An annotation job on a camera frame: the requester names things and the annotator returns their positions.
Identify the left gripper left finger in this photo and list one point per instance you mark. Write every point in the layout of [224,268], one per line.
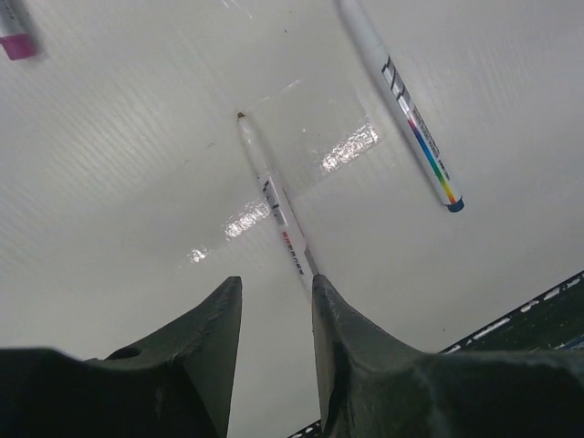
[176,382]

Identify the purple marker pen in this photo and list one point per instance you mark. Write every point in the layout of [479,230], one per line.
[18,34]

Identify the blue marker pen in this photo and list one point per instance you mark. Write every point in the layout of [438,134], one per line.
[381,68]

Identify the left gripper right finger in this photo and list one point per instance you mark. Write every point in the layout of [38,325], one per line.
[433,392]

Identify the yellow marker pen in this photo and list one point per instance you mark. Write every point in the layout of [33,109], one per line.
[273,189]

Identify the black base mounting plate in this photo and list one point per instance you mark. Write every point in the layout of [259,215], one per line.
[524,315]

